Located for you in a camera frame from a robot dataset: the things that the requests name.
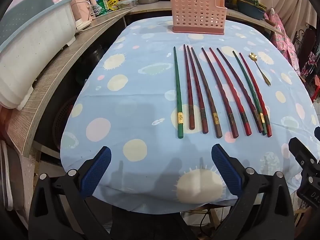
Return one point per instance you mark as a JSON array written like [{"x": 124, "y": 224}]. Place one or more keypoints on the wooden counter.
[{"x": 50, "y": 76}]

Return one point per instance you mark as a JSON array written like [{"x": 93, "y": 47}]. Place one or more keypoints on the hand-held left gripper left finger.
[{"x": 96, "y": 172}]

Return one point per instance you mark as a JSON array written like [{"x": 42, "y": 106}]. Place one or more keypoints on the pink pineapple print cloth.
[{"x": 282, "y": 40}]

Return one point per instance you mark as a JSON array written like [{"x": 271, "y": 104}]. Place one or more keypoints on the leafy green vegetable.
[{"x": 250, "y": 0}]

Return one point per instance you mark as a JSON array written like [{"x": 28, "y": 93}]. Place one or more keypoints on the pink perforated utensil basket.
[{"x": 195, "y": 12}]

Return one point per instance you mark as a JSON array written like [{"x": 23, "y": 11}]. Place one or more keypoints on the green chopstick gold band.
[
  {"x": 178, "y": 92},
  {"x": 261, "y": 117}
]

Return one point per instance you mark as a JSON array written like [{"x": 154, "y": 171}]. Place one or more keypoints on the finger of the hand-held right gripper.
[
  {"x": 301, "y": 151},
  {"x": 317, "y": 133}
]

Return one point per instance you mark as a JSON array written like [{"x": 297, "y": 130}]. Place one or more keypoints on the dark metal pot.
[{"x": 93, "y": 55}]

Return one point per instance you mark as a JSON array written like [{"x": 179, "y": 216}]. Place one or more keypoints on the dark maroon chopstick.
[{"x": 254, "y": 112}]

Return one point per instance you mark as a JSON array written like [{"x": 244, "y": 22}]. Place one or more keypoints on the small gold spoon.
[{"x": 252, "y": 55}]

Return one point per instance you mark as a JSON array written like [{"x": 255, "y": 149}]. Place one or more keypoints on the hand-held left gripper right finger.
[{"x": 226, "y": 172}]

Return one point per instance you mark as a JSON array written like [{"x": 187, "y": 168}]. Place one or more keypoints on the dark blue plastic basin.
[{"x": 251, "y": 12}]

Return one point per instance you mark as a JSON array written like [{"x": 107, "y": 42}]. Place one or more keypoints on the dark ornate chair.
[{"x": 306, "y": 45}]

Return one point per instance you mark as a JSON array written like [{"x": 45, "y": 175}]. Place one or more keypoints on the white dish rack grey lid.
[{"x": 30, "y": 62}]

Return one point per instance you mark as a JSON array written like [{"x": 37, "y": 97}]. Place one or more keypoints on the green tin can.
[{"x": 100, "y": 6}]

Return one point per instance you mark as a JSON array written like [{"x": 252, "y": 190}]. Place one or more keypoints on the clear plastic food container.
[{"x": 127, "y": 3}]

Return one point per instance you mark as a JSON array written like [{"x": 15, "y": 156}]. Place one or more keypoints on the yellow snack packet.
[{"x": 112, "y": 3}]

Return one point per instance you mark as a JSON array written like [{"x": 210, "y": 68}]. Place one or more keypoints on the dark red chopstick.
[
  {"x": 188, "y": 87},
  {"x": 230, "y": 117},
  {"x": 197, "y": 90}
]

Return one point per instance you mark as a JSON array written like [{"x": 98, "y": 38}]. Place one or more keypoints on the brown chopstick gold band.
[{"x": 215, "y": 116}]

